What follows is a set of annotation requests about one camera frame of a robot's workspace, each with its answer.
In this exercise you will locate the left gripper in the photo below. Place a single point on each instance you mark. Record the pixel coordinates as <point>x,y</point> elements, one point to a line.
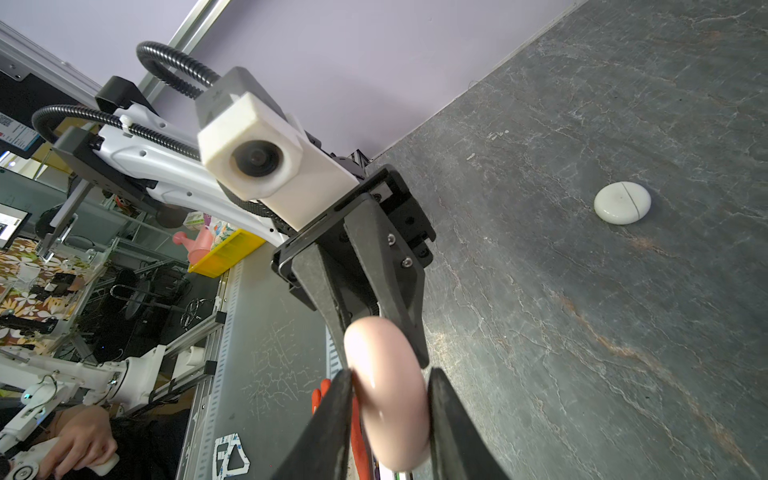
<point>371,244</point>

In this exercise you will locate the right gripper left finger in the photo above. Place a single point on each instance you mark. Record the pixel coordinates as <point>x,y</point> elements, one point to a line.
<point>321,452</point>

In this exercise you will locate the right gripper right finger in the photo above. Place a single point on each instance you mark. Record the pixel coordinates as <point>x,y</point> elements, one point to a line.
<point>457,450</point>

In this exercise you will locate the pink earbud charging case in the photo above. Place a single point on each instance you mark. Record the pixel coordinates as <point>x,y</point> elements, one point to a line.
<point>391,392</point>

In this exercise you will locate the white earbud charging case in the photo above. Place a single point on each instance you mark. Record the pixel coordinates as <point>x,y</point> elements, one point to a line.
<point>622,203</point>

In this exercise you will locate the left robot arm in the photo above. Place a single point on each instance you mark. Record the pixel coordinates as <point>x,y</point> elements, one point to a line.
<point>124,147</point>

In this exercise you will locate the operator bare hand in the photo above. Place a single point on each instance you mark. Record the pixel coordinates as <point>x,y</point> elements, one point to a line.
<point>84,439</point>

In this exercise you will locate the yellow plastic bin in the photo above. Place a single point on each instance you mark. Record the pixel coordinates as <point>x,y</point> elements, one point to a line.
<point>227,254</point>

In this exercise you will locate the pink toy watering can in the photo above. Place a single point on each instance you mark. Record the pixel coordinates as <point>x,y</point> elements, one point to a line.
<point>196,248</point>

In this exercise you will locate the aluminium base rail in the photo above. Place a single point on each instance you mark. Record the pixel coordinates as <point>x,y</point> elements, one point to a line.
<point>270,357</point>

